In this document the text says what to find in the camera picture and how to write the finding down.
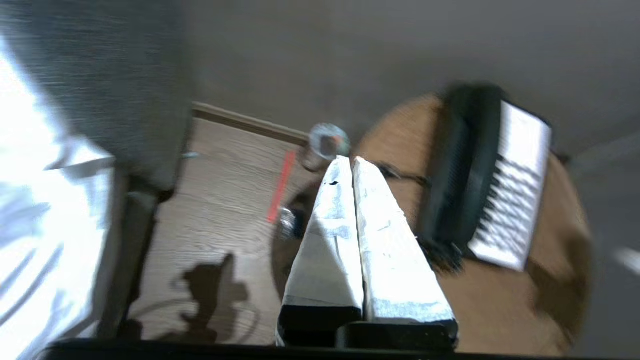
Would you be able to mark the white bed sheet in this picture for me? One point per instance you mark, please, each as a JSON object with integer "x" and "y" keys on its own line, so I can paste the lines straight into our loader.
{"x": 47, "y": 210}

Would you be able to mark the wooden baseboard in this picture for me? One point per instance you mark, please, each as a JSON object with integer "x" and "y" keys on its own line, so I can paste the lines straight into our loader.
{"x": 250, "y": 122}

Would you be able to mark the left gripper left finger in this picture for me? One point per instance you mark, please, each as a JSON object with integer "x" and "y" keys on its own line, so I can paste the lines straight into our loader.
{"x": 325, "y": 260}

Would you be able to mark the grey upholstered headboard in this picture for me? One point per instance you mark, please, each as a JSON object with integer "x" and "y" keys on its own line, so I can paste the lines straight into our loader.
{"x": 107, "y": 85}

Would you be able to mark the black phone handset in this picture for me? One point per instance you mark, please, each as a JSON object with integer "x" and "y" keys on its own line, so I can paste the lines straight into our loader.
{"x": 462, "y": 165}

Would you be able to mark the round wooden table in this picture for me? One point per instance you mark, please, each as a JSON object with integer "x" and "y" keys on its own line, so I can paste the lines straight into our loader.
{"x": 505, "y": 280}

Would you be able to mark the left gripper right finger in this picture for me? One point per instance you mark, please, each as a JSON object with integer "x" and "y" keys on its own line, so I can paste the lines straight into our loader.
{"x": 395, "y": 270}

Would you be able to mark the red tape strip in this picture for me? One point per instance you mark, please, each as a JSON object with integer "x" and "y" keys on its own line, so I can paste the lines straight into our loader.
{"x": 280, "y": 186}

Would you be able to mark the clear glass cup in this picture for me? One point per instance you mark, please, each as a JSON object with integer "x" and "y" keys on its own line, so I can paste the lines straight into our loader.
{"x": 324, "y": 146}

